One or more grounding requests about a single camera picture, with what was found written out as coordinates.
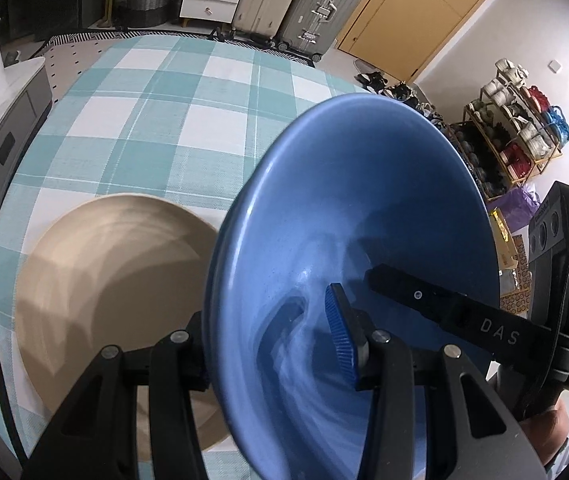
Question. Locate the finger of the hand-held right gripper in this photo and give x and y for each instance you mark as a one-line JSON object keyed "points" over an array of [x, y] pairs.
{"points": [[414, 295]]}

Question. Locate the wooden shoe rack with shoes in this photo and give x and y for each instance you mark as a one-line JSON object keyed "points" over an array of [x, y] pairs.
{"points": [[509, 170]]}

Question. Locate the person's right hand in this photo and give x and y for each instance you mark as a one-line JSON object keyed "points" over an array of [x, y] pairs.
{"points": [[552, 430]]}

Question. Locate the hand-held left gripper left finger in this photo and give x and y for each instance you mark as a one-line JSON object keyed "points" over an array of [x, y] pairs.
{"points": [[192, 360]]}

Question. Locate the orange wooden door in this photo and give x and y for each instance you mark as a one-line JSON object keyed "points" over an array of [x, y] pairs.
{"points": [[424, 15]]}

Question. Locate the white wall switch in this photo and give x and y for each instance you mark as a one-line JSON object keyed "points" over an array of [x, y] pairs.
{"points": [[555, 66]]}

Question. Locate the assorted shoes collection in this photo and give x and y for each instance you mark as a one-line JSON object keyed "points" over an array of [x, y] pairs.
{"points": [[514, 130]]}

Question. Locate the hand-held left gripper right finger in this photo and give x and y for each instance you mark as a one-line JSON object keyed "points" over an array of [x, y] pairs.
{"points": [[339, 335]]}

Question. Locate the brown patterned box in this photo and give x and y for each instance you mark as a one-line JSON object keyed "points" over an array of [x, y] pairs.
{"points": [[514, 300]]}

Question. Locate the cream round plate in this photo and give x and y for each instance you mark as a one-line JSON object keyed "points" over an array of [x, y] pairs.
{"points": [[114, 260]]}

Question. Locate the teal checked tablecloth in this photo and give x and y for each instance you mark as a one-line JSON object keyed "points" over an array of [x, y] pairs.
{"points": [[164, 110]]}

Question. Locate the silver suitcase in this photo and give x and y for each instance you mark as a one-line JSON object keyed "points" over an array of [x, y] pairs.
{"points": [[319, 10]]}

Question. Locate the cardboard box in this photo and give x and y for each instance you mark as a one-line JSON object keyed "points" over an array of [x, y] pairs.
{"points": [[504, 245]]}

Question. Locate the grey side cabinet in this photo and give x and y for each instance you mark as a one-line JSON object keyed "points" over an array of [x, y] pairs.
{"points": [[19, 110]]}

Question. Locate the blue bowl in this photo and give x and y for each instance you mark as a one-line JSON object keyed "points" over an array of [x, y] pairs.
{"points": [[364, 185]]}

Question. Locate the purple bag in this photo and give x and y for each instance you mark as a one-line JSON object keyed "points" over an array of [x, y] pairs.
{"points": [[514, 210]]}

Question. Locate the scattered sneakers and sandals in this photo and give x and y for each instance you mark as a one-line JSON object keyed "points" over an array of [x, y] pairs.
{"points": [[399, 92]]}

